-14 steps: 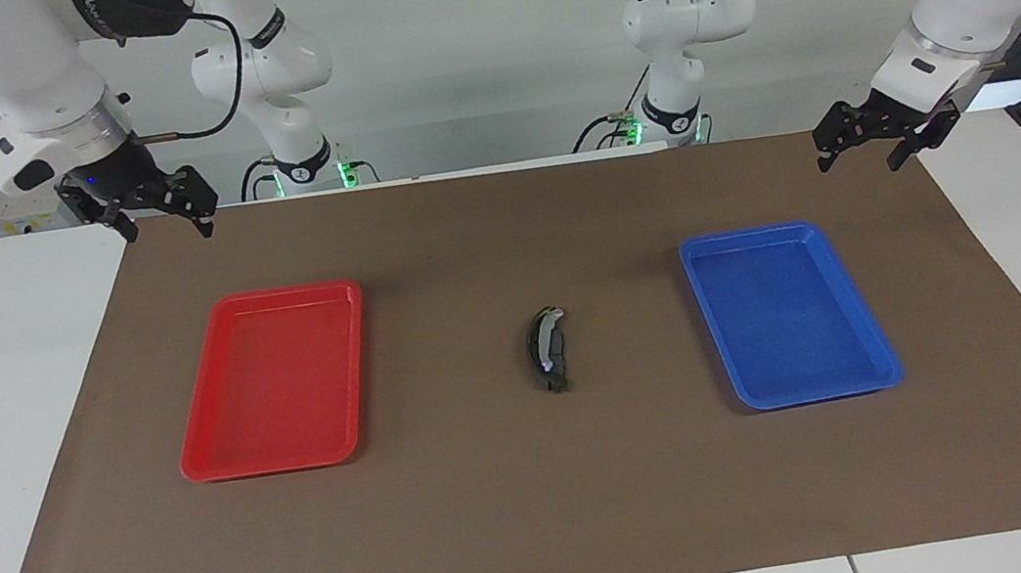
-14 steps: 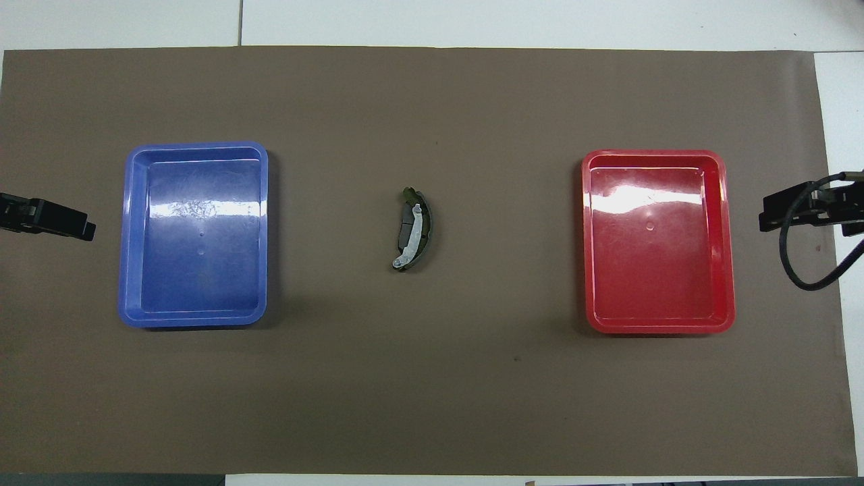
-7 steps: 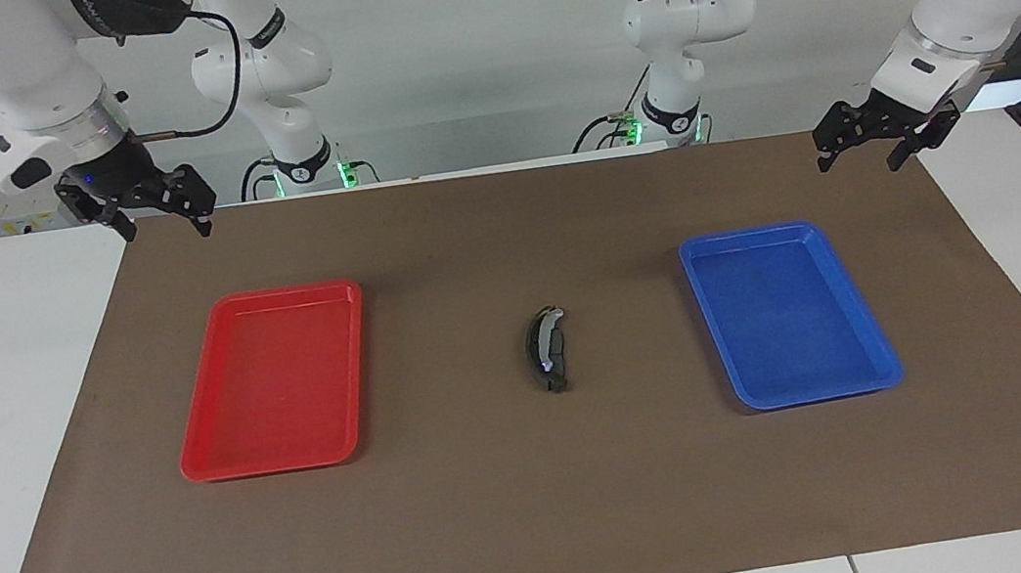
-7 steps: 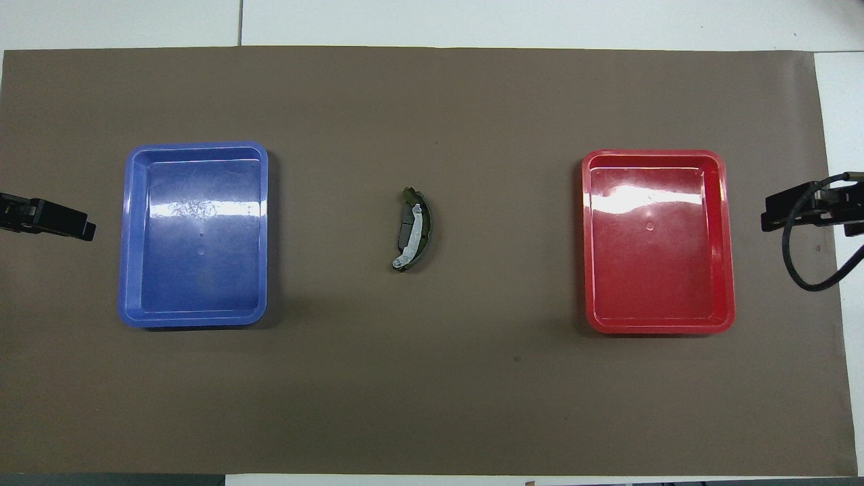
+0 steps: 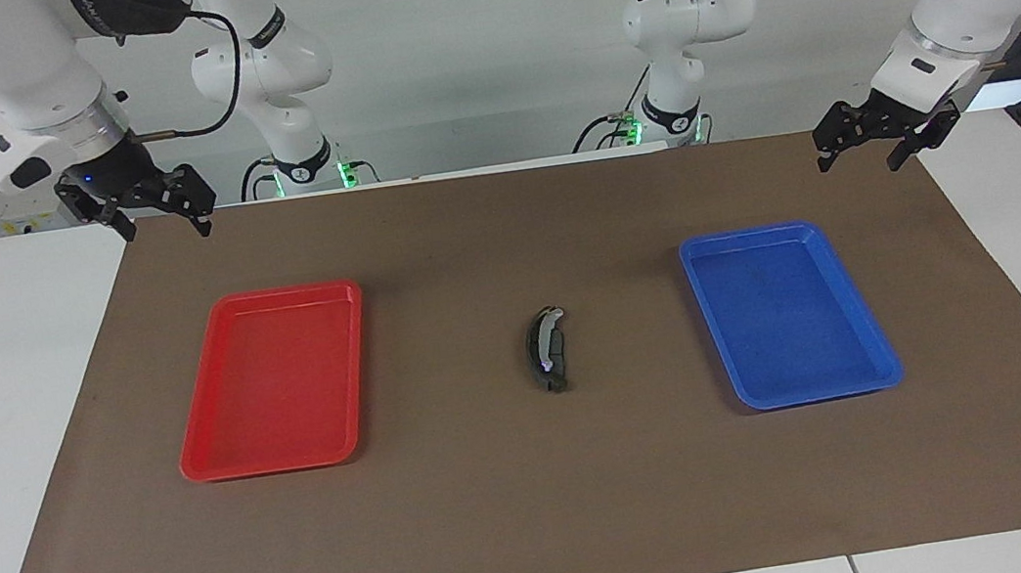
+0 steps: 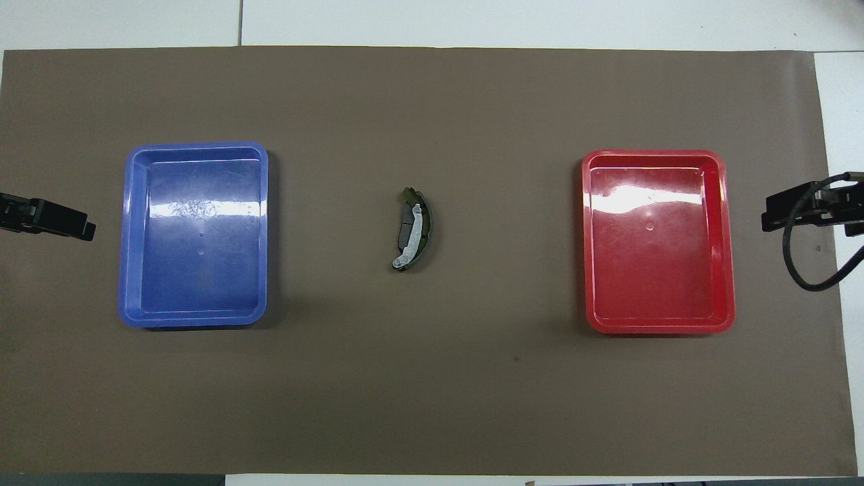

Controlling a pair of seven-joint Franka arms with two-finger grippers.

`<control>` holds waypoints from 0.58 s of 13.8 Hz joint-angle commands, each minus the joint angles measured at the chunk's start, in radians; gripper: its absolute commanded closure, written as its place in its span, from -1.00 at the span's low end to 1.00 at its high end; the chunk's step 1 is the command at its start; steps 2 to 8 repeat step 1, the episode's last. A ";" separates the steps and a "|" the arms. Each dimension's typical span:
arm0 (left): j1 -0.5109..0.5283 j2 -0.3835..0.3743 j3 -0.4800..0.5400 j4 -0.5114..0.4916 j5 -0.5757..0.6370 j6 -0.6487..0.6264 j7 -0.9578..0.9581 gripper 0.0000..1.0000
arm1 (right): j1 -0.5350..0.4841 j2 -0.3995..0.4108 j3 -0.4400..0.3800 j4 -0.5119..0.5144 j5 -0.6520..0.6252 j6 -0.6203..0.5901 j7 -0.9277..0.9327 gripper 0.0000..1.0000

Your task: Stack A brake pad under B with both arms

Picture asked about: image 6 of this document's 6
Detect brown table mat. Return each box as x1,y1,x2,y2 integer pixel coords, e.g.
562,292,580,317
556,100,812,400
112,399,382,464
0,45,859,477

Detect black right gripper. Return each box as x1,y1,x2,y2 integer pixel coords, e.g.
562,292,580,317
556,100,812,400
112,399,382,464
761,180,864,238

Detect blue plastic tray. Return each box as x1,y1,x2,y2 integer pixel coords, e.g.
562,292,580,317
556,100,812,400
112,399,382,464
118,141,269,329

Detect dark brake pad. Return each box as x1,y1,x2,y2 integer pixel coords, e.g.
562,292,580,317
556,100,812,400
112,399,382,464
397,202,433,265

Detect red plastic tray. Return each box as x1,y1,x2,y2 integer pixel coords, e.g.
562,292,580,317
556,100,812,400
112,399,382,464
581,148,736,335

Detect curved brake shoe silver web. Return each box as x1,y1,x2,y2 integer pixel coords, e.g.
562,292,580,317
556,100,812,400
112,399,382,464
391,186,435,273

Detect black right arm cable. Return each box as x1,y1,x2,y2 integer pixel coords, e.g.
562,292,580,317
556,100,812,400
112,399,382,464
782,172,864,293

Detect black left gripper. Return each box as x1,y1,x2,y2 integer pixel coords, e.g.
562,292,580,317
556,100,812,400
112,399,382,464
0,192,97,242

